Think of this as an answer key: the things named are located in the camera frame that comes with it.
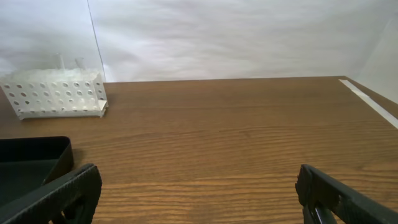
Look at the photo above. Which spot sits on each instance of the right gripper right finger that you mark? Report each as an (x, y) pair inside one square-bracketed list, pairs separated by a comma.
[(342, 202)]

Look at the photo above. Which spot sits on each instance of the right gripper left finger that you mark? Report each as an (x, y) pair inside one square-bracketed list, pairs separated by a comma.
[(56, 199)]

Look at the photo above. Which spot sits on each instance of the clear test tube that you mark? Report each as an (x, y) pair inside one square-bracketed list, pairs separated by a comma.
[(60, 63)]

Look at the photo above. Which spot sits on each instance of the black tray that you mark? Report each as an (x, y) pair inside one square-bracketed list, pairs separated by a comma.
[(28, 149)]

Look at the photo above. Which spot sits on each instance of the white test tube rack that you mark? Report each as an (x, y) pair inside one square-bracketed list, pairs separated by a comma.
[(56, 93)]

